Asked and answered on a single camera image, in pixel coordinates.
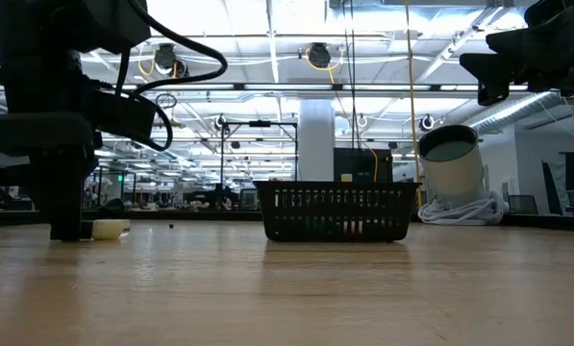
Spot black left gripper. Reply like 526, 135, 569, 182
0, 46, 103, 241

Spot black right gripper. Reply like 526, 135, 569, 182
459, 5, 574, 107

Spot cream yellow nail polish bottle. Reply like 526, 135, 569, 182
79, 218, 132, 241

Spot black plastic slotted basket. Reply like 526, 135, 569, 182
253, 180, 422, 243

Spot black desk monitor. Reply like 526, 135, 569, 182
0, 165, 31, 189

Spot grey mesh chair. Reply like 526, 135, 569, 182
506, 193, 540, 215

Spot black room cabinet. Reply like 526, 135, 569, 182
333, 147, 394, 184

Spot white room pillar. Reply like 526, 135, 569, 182
297, 98, 337, 183

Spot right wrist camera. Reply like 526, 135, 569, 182
524, 0, 574, 25

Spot silver ceiling duct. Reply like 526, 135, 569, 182
468, 90, 574, 136

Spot large ceiling cable reel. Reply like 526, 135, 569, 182
153, 42, 191, 84
307, 41, 334, 69

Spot white coiled cable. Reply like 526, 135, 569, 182
416, 190, 511, 226

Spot yellow cable by cabinet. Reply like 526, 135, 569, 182
362, 143, 380, 184

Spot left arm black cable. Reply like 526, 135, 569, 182
115, 0, 229, 153

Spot black metal stand frame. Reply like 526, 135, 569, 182
217, 119, 300, 184

